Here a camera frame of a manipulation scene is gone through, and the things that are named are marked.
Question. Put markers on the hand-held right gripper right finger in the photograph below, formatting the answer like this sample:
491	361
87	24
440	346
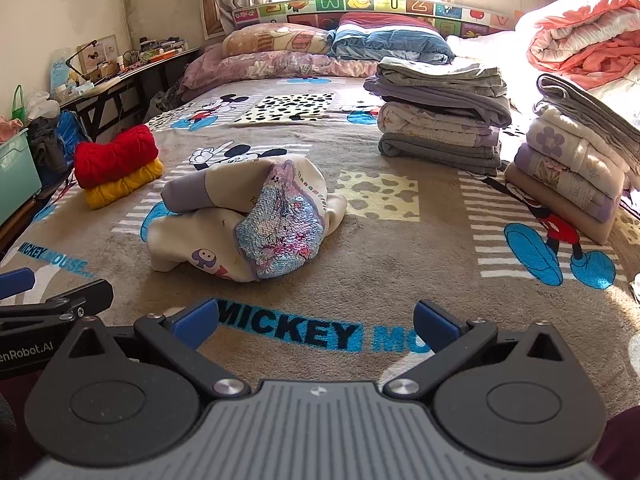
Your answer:
435	325

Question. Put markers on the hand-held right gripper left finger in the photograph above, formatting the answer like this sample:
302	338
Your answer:
197	322

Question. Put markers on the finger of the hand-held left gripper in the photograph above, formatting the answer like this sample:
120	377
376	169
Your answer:
15	284
75	300

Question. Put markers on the cream and lilac sequin sweatshirt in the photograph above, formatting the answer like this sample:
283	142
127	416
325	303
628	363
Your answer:
280	230

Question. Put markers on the dark clothes pile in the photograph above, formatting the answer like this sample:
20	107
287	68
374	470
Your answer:
47	147

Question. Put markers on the stack of grey folded clothes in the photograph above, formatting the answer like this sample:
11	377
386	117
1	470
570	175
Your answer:
450	102

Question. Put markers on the green storage bin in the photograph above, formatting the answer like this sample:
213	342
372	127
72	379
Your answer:
17	175

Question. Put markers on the yellow knit sweater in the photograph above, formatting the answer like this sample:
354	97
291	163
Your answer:
120	187

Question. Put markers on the red knit sweater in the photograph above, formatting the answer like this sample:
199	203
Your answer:
117	155

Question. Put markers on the pink cloth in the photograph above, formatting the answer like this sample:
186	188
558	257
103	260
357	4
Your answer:
7	130

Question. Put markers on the blue bag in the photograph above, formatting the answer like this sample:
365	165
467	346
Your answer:
72	132

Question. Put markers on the dark grey folded garment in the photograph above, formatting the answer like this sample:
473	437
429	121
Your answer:
440	157

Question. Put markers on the green net bag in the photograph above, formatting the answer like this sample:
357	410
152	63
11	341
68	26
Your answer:
18	115

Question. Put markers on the white plastic bag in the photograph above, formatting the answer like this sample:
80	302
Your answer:
42	107

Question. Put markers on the lilac floral folded garment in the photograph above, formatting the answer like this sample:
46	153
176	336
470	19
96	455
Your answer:
560	180

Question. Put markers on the white floral folded garment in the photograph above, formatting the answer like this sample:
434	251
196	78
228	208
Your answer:
430	127

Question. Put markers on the person's maroon clothing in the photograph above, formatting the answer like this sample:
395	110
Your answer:
622	440

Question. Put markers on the pale blue box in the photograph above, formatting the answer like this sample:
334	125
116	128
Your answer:
61	67

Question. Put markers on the picture card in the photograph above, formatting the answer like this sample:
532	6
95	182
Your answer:
106	52

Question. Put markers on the row of desk clutter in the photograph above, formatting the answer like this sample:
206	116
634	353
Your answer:
150	52

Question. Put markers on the grey striped folded garment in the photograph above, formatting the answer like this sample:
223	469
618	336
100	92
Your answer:
585	110

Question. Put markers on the pink floral pillow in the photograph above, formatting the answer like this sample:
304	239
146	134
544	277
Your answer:
260	67

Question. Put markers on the yellow cartoon pillow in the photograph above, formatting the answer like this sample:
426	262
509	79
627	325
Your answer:
275	40

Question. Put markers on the orange and white quilt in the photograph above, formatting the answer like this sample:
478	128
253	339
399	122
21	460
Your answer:
585	40

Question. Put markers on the alphabet foam mat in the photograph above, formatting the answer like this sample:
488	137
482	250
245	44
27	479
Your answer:
320	7

